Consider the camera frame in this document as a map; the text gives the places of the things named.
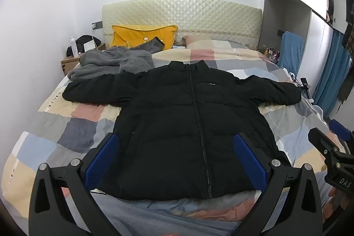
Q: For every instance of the blue towel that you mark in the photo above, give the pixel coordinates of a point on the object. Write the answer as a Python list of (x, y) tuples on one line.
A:
[(290, 53)]

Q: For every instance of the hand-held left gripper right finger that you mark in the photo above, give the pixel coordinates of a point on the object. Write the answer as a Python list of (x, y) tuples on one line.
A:
[(249, 161)]

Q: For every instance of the grey fleece garment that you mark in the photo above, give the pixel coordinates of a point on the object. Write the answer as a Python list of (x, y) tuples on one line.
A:
[(110, 61)]

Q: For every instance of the white card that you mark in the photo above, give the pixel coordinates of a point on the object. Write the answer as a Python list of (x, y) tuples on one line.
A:
[(89, 47)]

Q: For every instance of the black phone on tripod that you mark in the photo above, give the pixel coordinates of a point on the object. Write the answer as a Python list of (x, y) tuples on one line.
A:
[(305, 84)]

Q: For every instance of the wall switch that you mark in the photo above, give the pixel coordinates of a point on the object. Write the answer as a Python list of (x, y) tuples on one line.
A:
[(280, 32)]

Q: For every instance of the blue curtain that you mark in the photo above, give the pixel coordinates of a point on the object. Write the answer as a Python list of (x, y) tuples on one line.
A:
[(332, 73)]

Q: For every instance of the wooden nightstand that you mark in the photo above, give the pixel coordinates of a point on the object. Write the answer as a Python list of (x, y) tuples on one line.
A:
[(70, 61)]

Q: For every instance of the clear water bottle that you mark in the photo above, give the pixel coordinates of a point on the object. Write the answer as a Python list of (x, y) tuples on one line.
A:
[(74, 48)]

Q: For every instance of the patchwork checked blanket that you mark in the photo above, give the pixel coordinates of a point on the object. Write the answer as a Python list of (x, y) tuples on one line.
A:
[(69, 136)]

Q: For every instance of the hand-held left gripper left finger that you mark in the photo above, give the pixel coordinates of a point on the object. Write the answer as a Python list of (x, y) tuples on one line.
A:
[(102, 161)]

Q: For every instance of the wall socket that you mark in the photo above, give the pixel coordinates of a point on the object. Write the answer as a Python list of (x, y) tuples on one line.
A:
[(97, 25)]

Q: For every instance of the black puffer jacket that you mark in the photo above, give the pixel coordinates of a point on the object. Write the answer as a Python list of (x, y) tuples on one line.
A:
[(171, 128)]

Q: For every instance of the checked pillow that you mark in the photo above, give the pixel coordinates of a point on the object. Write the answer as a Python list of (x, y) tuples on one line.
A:
[(210, 43)]

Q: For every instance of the yellow pillow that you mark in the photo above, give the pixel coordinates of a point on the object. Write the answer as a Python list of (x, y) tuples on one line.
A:
[(132, 34)]

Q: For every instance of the group of cosmetic bottles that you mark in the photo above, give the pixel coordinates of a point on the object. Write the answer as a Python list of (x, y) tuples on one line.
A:
[(272, 55)]

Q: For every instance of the person's right hand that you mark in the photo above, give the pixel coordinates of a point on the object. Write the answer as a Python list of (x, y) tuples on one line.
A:
[(338, 200)]

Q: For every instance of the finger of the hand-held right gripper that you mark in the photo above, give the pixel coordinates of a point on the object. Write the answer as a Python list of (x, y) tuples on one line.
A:
[(322, 140), (341, 129)]

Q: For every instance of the black bag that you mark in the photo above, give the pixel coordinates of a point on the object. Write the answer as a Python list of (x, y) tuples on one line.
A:
[(83, 40)]

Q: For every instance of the cream quilted headboard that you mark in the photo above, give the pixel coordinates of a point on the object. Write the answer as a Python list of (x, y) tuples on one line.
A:
[(193, 14)]

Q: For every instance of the white wardrobe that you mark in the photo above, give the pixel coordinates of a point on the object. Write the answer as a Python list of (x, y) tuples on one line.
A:
[(318, 39)]

